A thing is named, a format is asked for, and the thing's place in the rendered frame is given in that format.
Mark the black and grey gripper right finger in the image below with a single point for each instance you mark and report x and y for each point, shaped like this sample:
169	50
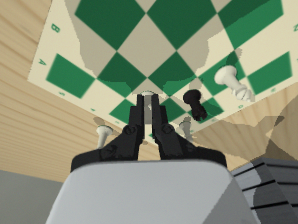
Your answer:
174	146

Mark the black rook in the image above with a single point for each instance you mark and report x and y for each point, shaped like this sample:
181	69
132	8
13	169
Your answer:
192	98

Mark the green and cream chessboard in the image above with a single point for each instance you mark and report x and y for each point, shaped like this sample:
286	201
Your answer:
99	54

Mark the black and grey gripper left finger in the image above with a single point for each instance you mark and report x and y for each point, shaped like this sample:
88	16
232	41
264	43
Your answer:
124	147

